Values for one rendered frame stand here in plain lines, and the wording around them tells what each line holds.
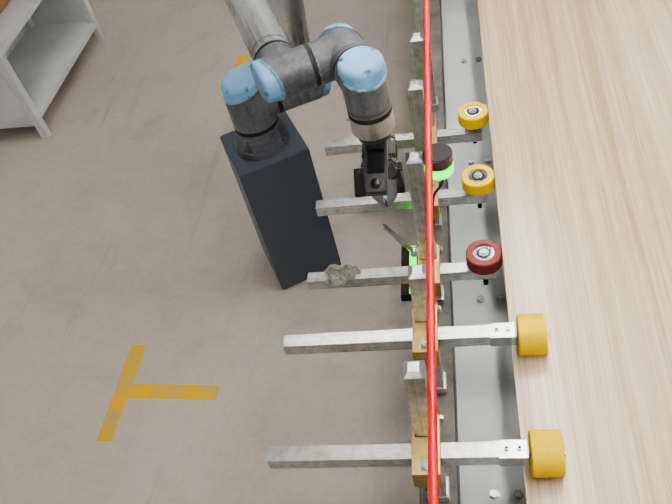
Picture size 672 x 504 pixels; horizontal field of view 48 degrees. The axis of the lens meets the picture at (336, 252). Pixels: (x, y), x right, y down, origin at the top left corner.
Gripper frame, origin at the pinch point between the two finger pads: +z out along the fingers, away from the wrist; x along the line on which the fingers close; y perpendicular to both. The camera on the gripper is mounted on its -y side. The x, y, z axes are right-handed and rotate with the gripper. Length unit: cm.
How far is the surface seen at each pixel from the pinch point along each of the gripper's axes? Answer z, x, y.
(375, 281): 16.2, 4.6, -8.5
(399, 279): 16.0, -1.0, -8.5
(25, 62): 87, 221, 224
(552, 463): 4, -29, -60
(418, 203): -4.3, -7.5, -4.8
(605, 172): 11, -50, 16
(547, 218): 10.8, -35.1, 2.3
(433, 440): -63, -15, -91
